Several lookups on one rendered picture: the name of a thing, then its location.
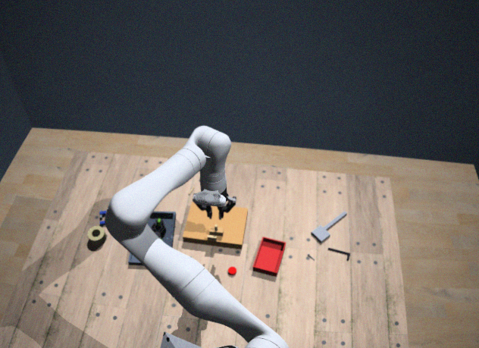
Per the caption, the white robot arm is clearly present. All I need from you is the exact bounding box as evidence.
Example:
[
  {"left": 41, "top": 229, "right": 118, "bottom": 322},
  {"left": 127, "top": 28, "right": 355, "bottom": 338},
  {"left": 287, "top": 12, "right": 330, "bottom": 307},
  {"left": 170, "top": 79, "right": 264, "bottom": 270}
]
[{"left": 105, "top": 126, "right": 289, "bottom": 348}]

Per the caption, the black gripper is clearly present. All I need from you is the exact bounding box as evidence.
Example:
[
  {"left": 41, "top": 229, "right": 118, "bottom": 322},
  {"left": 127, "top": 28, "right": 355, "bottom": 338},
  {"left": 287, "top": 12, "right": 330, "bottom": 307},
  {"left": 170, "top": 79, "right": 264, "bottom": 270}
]
[{"left": 196, "top": 188, "right": 236, "bottom": 220}]

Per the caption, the red open tray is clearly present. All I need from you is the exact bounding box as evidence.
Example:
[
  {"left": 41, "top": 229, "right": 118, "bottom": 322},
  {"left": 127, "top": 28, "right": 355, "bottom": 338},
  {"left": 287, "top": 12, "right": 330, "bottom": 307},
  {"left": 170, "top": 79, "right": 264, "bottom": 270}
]
[{"left": 253, "top": 237, "right": 286, "bottom": 276}]

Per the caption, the light wooden bench board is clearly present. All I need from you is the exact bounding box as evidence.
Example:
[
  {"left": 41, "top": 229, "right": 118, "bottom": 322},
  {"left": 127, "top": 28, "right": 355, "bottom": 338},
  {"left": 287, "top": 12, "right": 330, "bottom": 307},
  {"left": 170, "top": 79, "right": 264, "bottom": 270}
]
[{"left": 183, "top": 202, "right": 248, "bottom": 249}]

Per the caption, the small wooden block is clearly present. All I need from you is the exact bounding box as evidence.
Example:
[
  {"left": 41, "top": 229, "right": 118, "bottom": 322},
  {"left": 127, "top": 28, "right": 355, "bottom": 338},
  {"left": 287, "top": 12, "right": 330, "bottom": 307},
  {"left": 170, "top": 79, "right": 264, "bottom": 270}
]
[{"left": 209, "top": 227, "right": 224, "bottom": 236}]

